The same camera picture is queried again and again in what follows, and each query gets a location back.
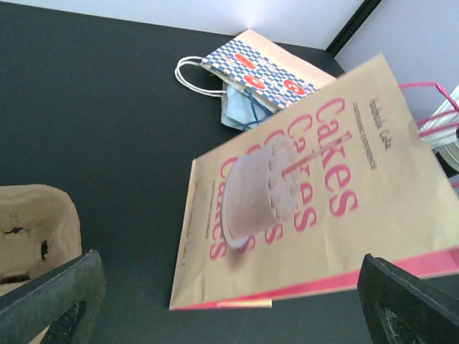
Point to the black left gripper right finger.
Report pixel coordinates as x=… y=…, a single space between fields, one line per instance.
x=401 y=308

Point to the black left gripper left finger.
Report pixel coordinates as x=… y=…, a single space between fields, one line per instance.
x=66 y=301

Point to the cream pink Cakes paper bag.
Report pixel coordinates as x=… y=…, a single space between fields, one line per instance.
x=292 y=206

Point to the light blue paper bag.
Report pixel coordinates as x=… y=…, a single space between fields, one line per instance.
x=239 y=112

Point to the blue checkered bakery paper bag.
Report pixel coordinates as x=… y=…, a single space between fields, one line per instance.
x=254 y=65

